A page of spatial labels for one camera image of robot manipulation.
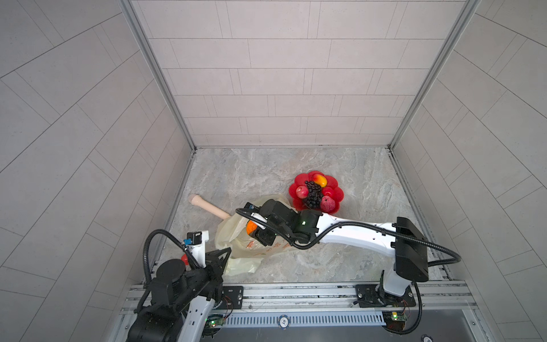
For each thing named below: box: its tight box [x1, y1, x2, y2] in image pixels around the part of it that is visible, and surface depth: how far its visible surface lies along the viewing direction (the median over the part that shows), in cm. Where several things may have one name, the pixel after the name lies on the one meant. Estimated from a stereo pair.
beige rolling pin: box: [188, 193, 231, 221], surface depth 93 cm
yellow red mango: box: [312, 173, 327, 188], surface depth 99 cm
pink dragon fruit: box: [320, 195, 336, 213], surface depth 90 cm
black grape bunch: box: [303, 180, 324, 211], surface depth 93 cm
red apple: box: [321, 185, 335, 198], surface depth 96 cm
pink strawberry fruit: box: [295, 185, 309, 199], surface depth 96 cm
